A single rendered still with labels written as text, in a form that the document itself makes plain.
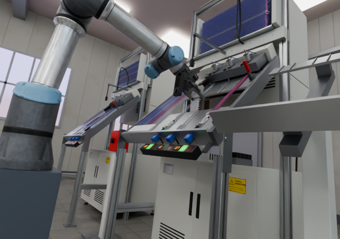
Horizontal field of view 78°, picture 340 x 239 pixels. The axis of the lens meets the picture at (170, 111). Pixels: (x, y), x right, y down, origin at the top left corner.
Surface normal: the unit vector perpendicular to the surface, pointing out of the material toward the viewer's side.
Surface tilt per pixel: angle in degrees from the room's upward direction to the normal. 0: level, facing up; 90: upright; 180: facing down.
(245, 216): 90
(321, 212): 90
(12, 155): 72
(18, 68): 90
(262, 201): 90
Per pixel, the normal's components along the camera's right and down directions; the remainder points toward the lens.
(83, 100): 0.58, -0.11
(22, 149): 0.49, -0.43
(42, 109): 0.77, -0.06
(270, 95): -0.77, -0.22
